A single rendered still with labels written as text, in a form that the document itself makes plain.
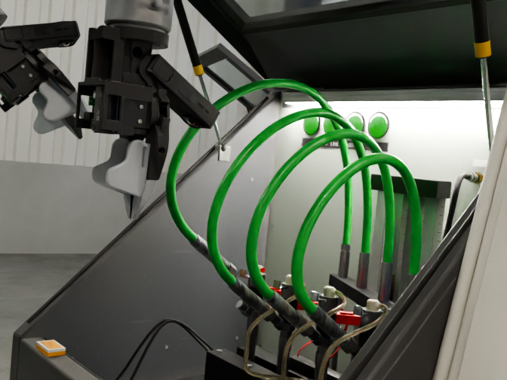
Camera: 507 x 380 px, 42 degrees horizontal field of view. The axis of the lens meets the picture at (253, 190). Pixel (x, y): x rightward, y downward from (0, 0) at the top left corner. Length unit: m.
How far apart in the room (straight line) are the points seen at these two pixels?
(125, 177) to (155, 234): 0.56
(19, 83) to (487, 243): 0.65
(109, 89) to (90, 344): 0.68
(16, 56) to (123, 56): 0.28
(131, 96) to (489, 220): 0.44
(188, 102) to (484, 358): 0.44
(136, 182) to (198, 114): 0.11
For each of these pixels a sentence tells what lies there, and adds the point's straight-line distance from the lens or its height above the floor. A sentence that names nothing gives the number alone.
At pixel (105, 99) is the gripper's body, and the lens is 0.71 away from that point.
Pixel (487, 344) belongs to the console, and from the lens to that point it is 0.78.
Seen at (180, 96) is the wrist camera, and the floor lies 1.36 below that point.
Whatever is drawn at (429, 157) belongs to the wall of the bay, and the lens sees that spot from 1.17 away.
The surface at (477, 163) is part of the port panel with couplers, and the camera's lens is 1.11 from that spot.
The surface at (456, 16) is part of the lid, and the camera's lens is 1.05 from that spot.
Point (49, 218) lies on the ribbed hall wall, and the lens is 7.59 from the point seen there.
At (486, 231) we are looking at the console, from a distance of 0.82.
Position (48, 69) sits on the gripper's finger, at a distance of 0.97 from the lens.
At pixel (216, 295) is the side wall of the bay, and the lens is 1.41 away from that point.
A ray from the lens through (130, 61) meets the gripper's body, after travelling 0.75.
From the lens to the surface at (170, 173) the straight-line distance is 0.93.
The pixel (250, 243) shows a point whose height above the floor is 1.19.
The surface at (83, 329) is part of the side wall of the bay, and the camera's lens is 1.27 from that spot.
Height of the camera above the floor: 1.30
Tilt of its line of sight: 3 degrees down
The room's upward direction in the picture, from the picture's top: 5 degrees clockwise
